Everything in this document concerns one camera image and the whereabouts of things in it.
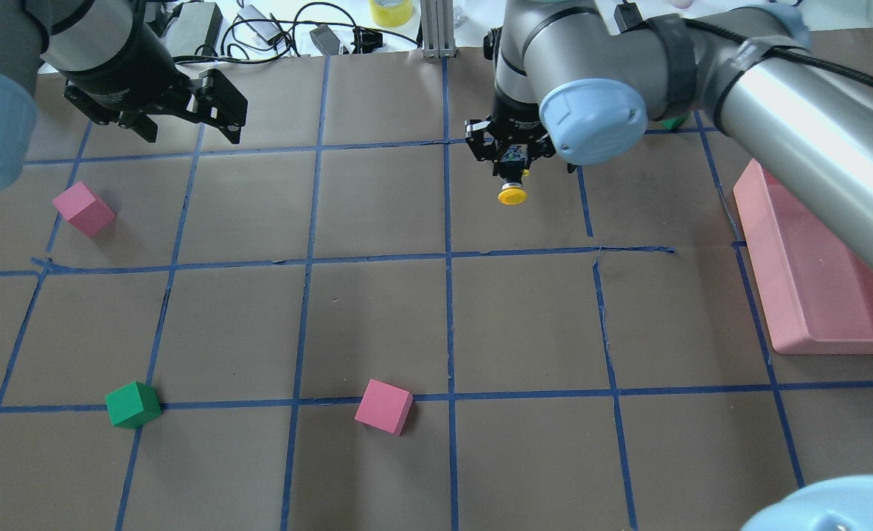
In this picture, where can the pink foam cube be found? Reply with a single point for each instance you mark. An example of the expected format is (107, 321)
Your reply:
(85, 210)
(384, 407)

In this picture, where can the pink plastic tray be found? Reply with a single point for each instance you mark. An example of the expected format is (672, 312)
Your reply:
(816, 295)

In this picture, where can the green foam cube near left arm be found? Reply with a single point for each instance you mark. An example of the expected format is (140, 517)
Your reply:
(132, 405)

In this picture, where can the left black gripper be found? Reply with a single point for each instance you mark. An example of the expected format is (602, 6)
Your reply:
(116, 65)

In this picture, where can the aluminium profile post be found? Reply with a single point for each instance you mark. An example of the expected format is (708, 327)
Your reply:
(437, 23)

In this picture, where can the yellow push button switch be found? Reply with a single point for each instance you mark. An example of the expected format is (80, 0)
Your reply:
(512, 190)

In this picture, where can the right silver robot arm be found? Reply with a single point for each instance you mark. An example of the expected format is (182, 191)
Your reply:
(565, 86)

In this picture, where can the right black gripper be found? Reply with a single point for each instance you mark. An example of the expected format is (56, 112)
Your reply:
(516, 119)

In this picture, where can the yellow tape roll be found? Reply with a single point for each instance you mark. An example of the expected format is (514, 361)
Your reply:
(391, 13)

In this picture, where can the pink foam cube far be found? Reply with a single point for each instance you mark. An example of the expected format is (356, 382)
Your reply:
(85, 210)

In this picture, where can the pink foam cube centre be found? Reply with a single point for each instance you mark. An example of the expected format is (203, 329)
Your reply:
(384, 407)

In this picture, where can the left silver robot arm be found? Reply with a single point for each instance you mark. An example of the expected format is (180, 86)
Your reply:
(66, 35)

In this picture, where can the green foam cube near tray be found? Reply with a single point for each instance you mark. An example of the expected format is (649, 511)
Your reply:
(673, 124)

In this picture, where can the grey power brick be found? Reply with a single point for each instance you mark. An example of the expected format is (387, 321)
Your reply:
(193, 29)

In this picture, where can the black power adapter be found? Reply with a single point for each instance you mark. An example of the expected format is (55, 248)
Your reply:
(326, 41)

